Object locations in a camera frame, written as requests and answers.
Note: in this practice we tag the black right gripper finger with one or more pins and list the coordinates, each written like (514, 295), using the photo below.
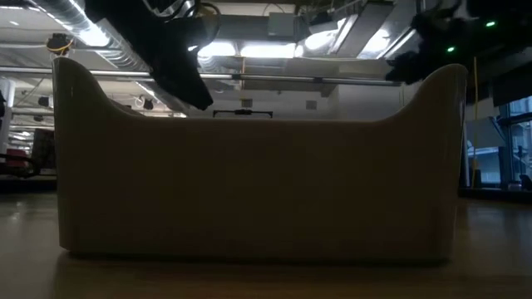
(401, 70)

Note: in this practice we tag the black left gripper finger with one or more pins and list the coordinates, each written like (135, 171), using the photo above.
(191, 93)

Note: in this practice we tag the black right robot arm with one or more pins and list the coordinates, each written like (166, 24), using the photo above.
(498, 37)

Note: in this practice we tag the rectangular ceiling light panel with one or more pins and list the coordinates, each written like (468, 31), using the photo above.
(216, 49)
(268, 50)

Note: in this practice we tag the long horizontal metal pipe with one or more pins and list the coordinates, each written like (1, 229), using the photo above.
(270, 77)

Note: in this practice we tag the grey ceiling junction box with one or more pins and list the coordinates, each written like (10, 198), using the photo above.
(282, 24)

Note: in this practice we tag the grey rectangular plastic tray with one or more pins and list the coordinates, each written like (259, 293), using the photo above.
(249, 187)

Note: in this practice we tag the yellow black ceiling device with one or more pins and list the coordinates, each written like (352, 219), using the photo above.
(59, 43)

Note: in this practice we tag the large glass window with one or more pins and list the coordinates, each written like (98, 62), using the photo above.
(515, 145)

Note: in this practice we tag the red chair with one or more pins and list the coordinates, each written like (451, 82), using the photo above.
(18, 162)

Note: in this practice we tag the large rectangular metal duct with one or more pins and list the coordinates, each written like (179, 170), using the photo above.
(374, 33)

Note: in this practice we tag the distant black frame bar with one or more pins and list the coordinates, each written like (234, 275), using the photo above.
(243, 112)

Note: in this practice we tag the small square wall vent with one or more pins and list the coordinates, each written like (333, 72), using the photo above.
(247, 103)

